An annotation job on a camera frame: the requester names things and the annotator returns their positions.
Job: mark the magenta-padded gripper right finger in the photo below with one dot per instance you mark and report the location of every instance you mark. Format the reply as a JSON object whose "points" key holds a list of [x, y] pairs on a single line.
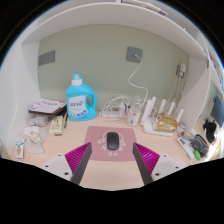
{"points": [[163, 164]]}

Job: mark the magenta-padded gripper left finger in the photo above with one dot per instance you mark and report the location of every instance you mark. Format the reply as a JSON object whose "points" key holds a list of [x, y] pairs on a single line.
{"points": [[61, 164]]}

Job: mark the black computer mouse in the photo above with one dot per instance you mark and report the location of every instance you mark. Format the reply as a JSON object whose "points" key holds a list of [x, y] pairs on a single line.
{"points": [[113, 140]]}

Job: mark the pink mouse pad with drawing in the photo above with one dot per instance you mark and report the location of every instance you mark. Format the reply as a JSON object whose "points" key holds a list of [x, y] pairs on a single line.
{"points": [[95, 146]]}

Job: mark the white remote control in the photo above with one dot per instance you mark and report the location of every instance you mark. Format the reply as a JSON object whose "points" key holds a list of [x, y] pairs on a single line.
{"points": [[185, 147]]}

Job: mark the small yellow snack packet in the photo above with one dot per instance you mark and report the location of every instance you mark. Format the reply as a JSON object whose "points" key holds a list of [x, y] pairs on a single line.
{"points": [[35, 137]]}

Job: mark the small cream box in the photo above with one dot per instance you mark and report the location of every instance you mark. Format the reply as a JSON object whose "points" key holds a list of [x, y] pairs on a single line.
{"points": [[56, 125]]}

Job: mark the gold snack bag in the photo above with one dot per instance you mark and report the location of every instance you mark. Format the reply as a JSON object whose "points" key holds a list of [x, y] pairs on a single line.
{"points": [[165, 123]]}

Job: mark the grey pouch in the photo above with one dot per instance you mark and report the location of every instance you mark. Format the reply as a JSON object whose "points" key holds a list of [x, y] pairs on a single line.
{"points": [[200, 145]]}

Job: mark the white router with antennas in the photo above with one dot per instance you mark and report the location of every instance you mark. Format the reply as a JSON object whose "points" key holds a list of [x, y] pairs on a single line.
{"points": [[148, 125]]}

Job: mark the black pen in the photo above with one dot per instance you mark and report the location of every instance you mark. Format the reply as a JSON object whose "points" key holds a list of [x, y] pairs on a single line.
{"points": [[65, 120]]}

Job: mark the white sachet with blue print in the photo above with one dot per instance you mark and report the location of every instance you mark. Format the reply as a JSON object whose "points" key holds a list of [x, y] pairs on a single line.
{"points": [[20, 146]]}

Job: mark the white crumpled tissue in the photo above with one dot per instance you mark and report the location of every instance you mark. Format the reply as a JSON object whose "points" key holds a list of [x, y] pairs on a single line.
{"points": [[29, 129]]}

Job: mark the crumpled grey plastic bag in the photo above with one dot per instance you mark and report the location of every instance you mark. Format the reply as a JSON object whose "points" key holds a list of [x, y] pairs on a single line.
{"points": [[38, 120]]}

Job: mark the clear bottle with red label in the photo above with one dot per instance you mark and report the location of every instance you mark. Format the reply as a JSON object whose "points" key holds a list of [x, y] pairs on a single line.
{"points": [[134, 116]]}

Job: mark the blue detergent bottle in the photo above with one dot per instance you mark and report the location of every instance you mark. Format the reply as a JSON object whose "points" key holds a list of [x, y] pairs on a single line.
{"points": [[80, 98]]}

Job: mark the white power strip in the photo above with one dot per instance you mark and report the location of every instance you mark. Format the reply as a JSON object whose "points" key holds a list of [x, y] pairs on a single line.
{"points": [[111, 114]]}

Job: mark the dark monitor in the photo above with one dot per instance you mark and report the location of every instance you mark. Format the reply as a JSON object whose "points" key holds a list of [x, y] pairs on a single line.
{"points": [[218, 111]]}

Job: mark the white desk hutch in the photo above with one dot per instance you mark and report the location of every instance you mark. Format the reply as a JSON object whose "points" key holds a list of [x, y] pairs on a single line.
{"points": [[116, 16]]}

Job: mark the wall outlet with plugs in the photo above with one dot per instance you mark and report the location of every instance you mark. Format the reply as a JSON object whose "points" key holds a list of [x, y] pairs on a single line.
{"points": [[181, 70]]}

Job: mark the grey wall vent plate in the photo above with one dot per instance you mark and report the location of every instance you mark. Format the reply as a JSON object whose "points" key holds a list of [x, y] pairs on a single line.
{"points": [[46, 57]]}

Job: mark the grey wall socket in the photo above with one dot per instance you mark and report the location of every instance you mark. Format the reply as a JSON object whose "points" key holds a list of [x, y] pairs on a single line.
{"points": [[134, 55]]}

